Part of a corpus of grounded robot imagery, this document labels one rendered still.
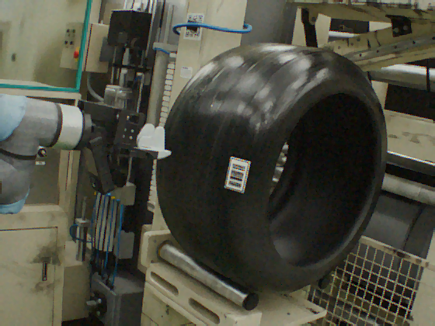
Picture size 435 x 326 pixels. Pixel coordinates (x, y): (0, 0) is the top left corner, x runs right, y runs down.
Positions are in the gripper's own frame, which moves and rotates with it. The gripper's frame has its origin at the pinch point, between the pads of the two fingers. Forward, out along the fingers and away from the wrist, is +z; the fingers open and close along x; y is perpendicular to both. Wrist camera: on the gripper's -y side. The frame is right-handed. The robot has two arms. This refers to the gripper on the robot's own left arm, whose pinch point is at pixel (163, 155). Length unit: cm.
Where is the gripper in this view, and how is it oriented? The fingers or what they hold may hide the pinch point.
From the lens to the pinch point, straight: 100.4
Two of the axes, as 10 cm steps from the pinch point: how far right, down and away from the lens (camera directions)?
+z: 7.2, 1.2, 6.8
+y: 2.4, -9.7, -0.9
